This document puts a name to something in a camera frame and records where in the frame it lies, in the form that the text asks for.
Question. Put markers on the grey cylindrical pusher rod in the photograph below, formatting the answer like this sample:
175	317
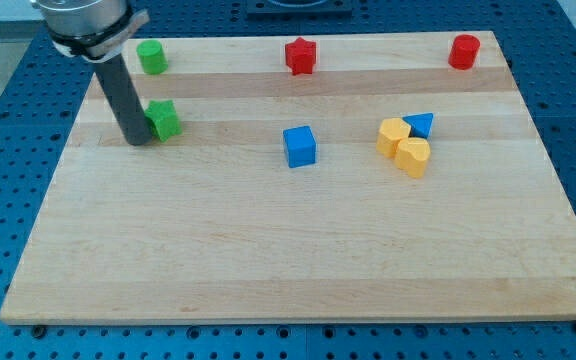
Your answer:
119	91

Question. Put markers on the green star block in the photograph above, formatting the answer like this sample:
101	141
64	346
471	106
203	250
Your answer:
163	119

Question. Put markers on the red star block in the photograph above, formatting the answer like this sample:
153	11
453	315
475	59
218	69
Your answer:
301	56

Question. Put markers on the green cylinder block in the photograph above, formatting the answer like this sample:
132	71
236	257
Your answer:
152	57

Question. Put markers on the blue cube block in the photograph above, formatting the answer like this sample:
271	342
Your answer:
300	146

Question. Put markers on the yellow hexagon block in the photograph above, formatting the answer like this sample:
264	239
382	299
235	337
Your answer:
391	132

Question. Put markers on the wooden board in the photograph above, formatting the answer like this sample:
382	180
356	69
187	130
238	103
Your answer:
213	226

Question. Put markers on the yellow heart block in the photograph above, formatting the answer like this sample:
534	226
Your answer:
412	156

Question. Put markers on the blue triangle block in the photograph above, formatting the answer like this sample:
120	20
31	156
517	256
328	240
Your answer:
421	124

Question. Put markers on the red cylinder block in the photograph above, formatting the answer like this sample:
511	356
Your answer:
464	51

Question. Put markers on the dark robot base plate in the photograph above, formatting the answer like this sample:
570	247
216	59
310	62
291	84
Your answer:
298	7

